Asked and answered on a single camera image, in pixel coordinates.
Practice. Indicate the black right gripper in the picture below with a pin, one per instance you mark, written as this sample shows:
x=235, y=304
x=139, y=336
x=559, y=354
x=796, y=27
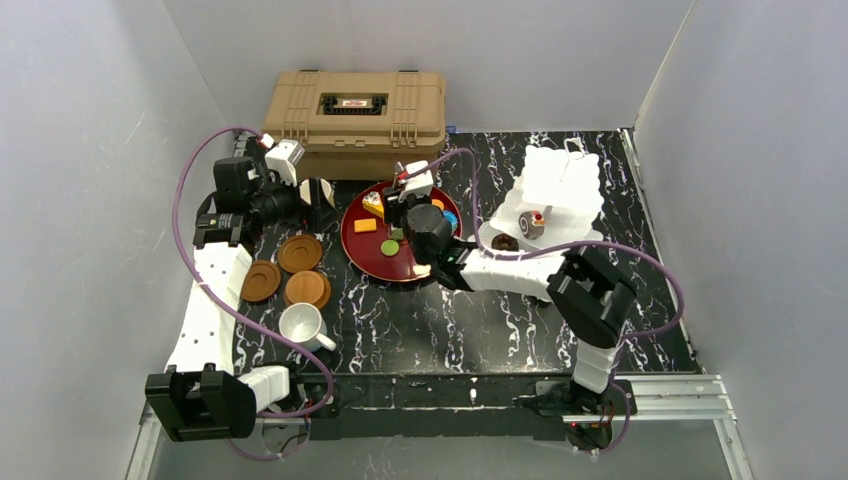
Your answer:
x=396, y=203

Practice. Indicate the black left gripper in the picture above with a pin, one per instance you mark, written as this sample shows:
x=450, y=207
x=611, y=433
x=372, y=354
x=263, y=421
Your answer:
x=307, y=204

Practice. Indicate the chocolate donut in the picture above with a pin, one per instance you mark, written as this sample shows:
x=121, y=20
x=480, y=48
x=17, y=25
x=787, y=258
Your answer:
x=505, y=242

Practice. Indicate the white three-tier cake stand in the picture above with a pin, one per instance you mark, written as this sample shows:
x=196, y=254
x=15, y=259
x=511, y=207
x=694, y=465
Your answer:
x=564, y=185

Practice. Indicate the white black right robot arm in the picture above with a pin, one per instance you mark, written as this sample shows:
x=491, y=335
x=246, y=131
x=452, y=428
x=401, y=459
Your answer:
x=591, y=294

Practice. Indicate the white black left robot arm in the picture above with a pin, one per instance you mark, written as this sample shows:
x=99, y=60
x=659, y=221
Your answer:
x=198, y=396

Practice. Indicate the yellow triangular cake slice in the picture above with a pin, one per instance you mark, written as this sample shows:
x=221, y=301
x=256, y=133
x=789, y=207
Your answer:
x=372, y=203

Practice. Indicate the pale yellow mug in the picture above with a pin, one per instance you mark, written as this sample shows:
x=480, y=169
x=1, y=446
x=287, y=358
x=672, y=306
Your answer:
x=308, y=192

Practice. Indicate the orange square cake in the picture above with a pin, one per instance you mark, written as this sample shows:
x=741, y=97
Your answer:
x=366, y=225

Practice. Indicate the green round macaron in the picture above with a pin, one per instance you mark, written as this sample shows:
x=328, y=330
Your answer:
x=389, y=248

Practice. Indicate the round red tray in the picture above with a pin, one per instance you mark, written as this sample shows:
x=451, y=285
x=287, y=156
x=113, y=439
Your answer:
x=365, y=250

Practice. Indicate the brown wooden coaster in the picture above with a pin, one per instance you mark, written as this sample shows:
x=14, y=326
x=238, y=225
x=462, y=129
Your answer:
x=300, y=253

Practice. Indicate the blue frosted donut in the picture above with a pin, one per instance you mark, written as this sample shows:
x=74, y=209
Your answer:
x=452, y=219

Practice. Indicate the light wooden coaster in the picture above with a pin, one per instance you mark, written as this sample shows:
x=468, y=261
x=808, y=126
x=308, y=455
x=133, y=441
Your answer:
x=308, y=286

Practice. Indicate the dark brown coaster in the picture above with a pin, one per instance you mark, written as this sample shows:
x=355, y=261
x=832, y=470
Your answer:
x=261, y=282

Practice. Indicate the tan plastic toolbox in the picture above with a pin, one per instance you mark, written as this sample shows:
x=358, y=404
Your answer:
x=358, y=126

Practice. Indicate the white mug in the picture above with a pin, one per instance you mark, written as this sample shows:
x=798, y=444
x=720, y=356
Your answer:
x=303, y=324

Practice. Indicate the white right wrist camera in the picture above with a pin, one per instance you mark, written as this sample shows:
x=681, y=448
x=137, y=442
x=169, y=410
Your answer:
x=414, y=179

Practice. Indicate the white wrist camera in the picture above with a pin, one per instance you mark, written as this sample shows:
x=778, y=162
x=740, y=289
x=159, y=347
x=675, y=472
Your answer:
x=282, y=156
x=414, y=179

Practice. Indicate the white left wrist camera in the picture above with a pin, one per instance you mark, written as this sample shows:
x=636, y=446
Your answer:
x=282, y=156

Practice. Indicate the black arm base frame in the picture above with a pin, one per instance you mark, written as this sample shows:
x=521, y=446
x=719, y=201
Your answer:
x=537, y=406

